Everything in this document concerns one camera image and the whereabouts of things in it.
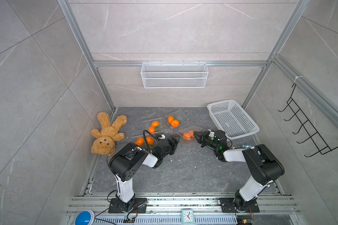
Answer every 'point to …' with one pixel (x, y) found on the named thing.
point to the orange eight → (149, 140)
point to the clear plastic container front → (192, 128)
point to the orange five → (155, 123)
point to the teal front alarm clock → (188, 216)
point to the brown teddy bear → (104, 143)
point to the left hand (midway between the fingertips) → (182, 138)
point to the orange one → (191, 132)
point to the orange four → (170, 118)
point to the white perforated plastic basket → (231, 118)
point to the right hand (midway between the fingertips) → (194, 132)
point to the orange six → (151, 129)
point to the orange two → (187, 136)
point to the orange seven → (140, 141)
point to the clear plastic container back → (179, 116)
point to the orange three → (175, 123)
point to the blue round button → (85, 217)
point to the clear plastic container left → (158, 129)
